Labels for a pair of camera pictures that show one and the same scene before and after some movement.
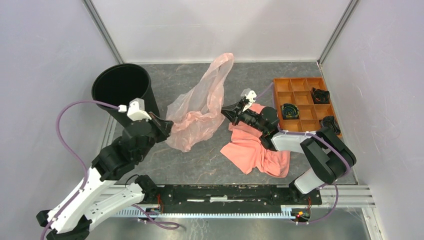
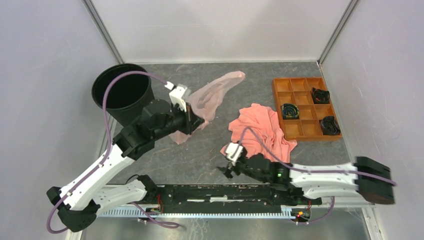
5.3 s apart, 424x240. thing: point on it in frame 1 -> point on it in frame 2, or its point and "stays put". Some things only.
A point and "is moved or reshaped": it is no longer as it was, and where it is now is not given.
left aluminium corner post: [104, 31] stays put
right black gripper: [231, 113] -> [227, 172]
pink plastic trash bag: [196, 114] is moved or reshaped
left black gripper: [165, 127] -> [191, 119]
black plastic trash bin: [118, 83] stays put
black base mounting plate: [238, 198] stays put
